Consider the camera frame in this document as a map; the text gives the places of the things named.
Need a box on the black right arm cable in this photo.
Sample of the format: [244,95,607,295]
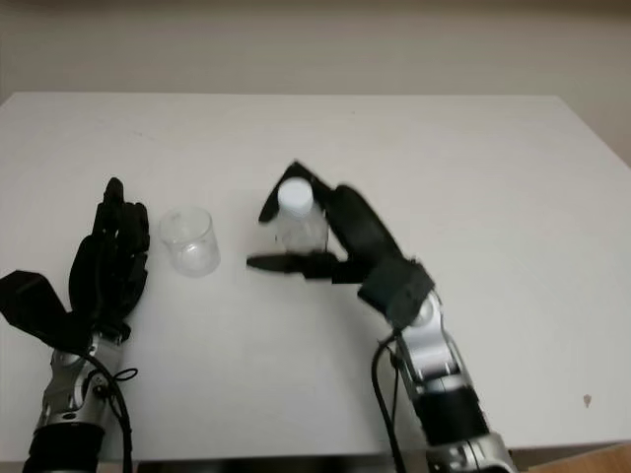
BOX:
[372,334,410,473]

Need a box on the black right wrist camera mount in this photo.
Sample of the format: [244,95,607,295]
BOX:
[357,255,436,329]

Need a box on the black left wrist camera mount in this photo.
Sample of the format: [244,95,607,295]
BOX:
[0,269,95,357]

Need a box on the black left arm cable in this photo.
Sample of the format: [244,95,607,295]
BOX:
[81,352,135,473]

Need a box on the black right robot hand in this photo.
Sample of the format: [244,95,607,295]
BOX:
[245,160,410,287]

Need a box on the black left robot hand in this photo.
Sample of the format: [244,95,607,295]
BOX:
[68,176,152,342]

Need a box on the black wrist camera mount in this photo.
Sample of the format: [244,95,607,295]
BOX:
[357,255,436,329]
[0,269,95,357]

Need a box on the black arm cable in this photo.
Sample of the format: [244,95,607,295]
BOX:
[372,334,410,473]
[81,352,135,473]

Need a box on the clear water bottle white cap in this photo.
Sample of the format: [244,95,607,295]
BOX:
[273,179,329,257]

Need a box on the clear plastic cup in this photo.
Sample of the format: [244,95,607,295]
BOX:
[158,206,222,279]

